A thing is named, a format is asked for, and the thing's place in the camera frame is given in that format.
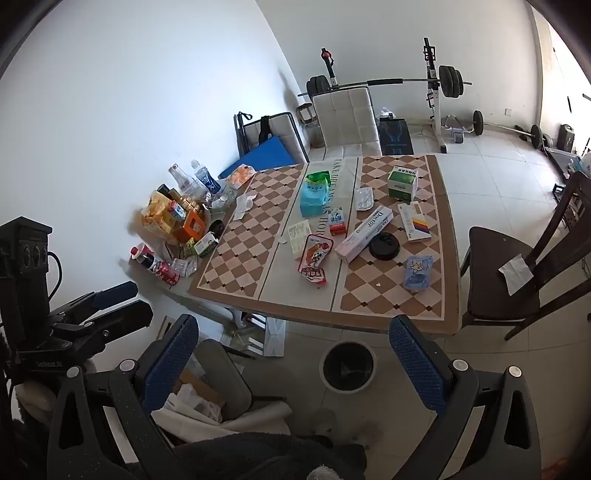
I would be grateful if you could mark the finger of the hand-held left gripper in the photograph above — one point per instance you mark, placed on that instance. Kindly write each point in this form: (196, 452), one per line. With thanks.
(131, 314)
(115, 291)

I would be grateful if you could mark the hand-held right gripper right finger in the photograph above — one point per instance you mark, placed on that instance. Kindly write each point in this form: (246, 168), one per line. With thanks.
(415, 364)

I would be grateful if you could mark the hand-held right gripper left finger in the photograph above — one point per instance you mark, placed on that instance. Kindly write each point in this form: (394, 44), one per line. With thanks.
(170, 360)

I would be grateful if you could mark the round trash bin black bag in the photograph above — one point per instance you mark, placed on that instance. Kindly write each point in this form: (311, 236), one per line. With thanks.
(347, 367)

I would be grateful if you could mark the small milk carton with panda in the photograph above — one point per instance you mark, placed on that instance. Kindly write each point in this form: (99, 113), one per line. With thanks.
(337, 222)

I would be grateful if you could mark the green and white medicine box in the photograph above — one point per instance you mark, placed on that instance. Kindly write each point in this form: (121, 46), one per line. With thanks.
(402, 183)

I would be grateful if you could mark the red cap bottle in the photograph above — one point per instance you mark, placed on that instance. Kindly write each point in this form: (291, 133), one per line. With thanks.
(142, 256)

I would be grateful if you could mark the red drink can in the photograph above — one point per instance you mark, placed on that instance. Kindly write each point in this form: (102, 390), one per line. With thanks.
(166, 273)

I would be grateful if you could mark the grey chair with papers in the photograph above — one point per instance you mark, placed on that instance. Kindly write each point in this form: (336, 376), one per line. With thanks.
(221, 383)

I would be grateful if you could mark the clear plastic wrapper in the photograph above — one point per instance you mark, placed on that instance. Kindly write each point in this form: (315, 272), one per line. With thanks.
(184, 266)

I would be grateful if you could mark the yellow snack bag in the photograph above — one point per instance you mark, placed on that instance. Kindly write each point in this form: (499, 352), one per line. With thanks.
(156, 216)

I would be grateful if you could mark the blue star snack packet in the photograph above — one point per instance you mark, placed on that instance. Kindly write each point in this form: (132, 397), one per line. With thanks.
(418, 273)

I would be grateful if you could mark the small green and white box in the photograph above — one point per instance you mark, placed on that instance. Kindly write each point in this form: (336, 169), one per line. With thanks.
(206, 244)

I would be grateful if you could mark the small blue and red carton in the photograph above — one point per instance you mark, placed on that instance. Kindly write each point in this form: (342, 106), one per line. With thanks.
(178, 211)

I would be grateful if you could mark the orange box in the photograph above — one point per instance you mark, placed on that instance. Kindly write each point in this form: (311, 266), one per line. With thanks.
(193, 225)

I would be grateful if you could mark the gold patterned bottle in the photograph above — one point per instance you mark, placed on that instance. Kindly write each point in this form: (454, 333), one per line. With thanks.
(178, 196)

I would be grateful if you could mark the black round cap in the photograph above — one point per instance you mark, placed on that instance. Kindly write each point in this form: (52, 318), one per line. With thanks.
(216, 227)

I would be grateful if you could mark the dark wooden chair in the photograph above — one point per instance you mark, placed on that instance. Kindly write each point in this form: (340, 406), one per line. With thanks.
(501, 277)

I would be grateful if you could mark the black round lid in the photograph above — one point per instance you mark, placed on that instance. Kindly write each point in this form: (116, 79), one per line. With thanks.
(383, 245)

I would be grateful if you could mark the clear glass bottle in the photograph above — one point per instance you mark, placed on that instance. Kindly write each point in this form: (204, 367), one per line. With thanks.
(179, 177)

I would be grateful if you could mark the white tissue on chair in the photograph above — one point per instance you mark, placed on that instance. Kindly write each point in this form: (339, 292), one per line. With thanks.
(516, 273)

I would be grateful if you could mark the crushed clear plastic bottle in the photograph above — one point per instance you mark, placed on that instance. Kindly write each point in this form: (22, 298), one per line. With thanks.
(217, 199)

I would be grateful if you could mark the long white pink box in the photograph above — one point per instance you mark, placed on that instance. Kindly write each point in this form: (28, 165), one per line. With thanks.
(364, 234)

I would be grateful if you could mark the white box with colour stripes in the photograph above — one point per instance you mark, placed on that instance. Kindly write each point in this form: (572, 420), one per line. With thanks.
(414, 221)

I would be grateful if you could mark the blue label water bottle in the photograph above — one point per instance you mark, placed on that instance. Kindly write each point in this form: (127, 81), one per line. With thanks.
(207, 177)

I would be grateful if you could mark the red and white snack packet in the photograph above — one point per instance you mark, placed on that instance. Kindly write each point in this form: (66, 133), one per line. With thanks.
(314, 258)

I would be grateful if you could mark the crumpled white tissue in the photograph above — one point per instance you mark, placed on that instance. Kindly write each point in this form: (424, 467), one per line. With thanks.
(243, 206)

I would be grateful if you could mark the orange and white packet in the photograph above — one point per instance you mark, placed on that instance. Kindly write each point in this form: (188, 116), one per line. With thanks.
(240, 176)

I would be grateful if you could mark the silver blister pack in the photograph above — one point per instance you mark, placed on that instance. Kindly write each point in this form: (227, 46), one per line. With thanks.
(364, 198)

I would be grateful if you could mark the teal rice bag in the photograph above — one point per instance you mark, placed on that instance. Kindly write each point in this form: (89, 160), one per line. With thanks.
(314, 196)

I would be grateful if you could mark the blue foam mat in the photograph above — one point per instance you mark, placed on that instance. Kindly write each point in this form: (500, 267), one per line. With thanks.
(268, 154)

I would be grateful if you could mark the black printed floor mat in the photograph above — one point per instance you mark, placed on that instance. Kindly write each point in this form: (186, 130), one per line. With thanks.
(395, 137)

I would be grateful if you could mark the floor barbell with black plates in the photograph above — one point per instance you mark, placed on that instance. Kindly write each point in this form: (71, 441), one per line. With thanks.
(478, 122)

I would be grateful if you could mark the white padded chair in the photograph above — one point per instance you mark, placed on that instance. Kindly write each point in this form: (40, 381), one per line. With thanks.
(344, 117)

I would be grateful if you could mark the white barbell rack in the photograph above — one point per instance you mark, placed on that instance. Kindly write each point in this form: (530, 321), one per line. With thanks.
(434, 106)

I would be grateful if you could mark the white table leg frame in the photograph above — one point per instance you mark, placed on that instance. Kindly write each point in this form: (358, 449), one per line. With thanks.
(272, 337)

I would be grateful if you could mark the folded grey frame bed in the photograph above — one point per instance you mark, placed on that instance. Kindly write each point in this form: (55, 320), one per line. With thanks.
(281, 124)

